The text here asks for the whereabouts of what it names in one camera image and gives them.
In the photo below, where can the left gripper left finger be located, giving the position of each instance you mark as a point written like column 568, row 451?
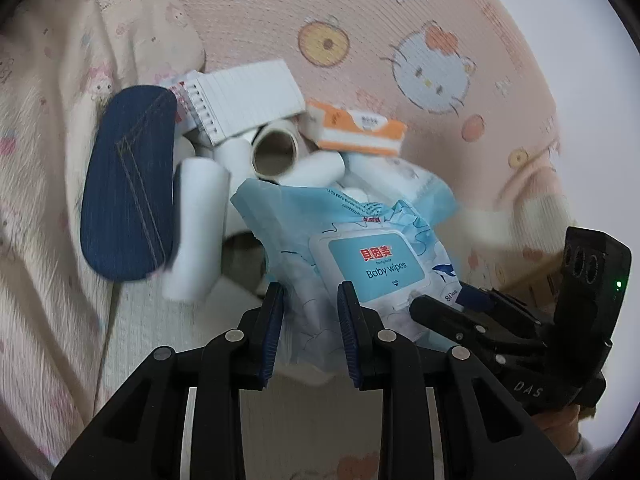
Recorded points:
column 138, row 433

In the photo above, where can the cream cartoon blanket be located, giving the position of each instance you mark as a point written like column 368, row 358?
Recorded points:
column 61, row 61

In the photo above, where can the white paper tube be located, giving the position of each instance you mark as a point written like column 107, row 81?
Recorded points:
column 234, row 154
column 318, row 170
column 201, row 199

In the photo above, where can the pink Hello Kitty mat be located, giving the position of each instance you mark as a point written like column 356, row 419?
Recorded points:
column 462, row 78

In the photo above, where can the small blue tissue pack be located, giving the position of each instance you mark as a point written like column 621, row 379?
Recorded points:
column 388, row 176

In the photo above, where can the white spiral notepad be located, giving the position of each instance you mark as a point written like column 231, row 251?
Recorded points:
column 226, row 103

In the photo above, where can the blue baby wipes pack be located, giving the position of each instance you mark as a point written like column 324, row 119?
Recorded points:
column 315, row 239

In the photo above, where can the denim glasses case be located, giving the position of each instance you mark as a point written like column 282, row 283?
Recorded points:
column 127, row 213

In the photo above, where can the open-end cardboard tube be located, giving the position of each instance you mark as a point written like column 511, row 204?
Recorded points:
column 276, row 149

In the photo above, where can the orange white tissue pack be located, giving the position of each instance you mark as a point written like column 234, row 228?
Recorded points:
column 335, row 129

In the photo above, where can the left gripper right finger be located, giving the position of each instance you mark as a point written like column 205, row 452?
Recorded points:
column 485, row 433

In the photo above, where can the cardboard box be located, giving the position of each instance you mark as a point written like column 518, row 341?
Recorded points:
column 539, row 288

